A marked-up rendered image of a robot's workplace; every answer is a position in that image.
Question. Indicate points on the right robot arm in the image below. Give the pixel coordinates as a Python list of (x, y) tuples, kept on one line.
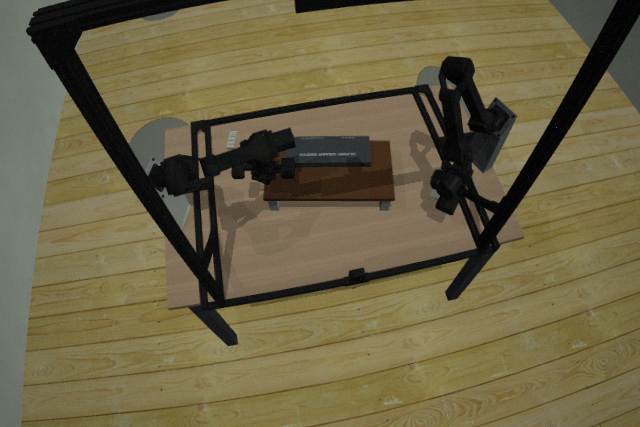
[(459, 71)]

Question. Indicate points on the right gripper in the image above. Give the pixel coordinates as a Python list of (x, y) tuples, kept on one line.
[(449, 206)]

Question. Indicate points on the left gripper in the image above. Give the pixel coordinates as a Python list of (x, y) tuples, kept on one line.
[(270, 168)]

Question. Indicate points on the brown wooden stand with grey legs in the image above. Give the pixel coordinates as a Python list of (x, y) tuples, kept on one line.
[(373, 183)]

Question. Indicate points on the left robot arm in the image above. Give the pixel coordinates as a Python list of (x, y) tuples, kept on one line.
[(257, 147)]

